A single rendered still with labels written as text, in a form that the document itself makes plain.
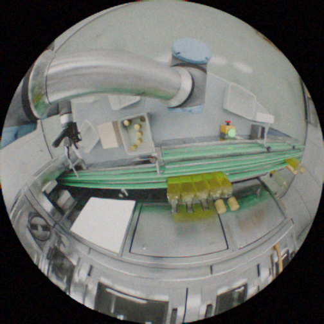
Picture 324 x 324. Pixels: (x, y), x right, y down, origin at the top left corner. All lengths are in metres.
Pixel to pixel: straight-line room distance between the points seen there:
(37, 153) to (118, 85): 3.67
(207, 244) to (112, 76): 0.54
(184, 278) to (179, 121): 0.74
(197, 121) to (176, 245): 0.64
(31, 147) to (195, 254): 3.90
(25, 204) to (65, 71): 0.90
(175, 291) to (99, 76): 0.61
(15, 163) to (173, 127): 3.79
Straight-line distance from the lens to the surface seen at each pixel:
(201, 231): 0.47
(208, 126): 0.63
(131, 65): 0.17
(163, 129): 0.58
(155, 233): 0.48
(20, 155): 3.72
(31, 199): 0.94
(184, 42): 0.35
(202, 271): 0.45
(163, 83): 0.20
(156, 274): 0.45
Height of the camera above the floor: 1.32
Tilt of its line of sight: 60 degrees down
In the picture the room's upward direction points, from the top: 171 degrees counter-clockwise
